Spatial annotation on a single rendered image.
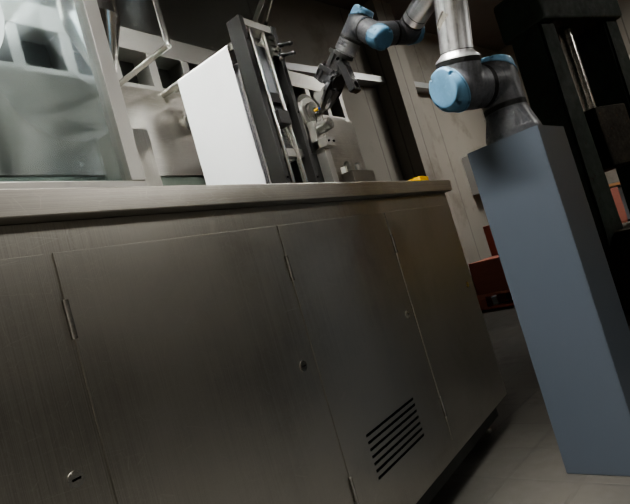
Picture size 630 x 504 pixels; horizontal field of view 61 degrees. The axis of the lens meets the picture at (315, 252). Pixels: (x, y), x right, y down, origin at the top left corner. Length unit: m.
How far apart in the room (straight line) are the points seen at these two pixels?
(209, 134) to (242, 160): 0.16
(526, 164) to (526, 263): 0.26
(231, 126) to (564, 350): 1.13
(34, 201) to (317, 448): 0.68
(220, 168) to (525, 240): 0.92
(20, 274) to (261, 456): 0.50
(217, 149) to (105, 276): 0.95
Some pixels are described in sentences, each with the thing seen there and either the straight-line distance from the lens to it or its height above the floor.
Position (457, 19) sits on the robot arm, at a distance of 1.51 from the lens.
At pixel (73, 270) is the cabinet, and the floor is 0.79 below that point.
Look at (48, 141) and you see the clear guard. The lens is 0.94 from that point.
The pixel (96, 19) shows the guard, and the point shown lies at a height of 1.23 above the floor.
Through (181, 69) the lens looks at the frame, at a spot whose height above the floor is 1.55.
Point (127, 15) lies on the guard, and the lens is 2.02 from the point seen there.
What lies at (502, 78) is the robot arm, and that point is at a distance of 1.56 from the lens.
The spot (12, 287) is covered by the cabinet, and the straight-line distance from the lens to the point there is 0.78.
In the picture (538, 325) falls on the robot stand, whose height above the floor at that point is 0.40.
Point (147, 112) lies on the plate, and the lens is 1.85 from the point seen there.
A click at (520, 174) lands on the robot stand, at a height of 0.80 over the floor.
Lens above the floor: 0.67
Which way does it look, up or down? 3 degrees up
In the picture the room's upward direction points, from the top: 16 degrees counter-clockwise
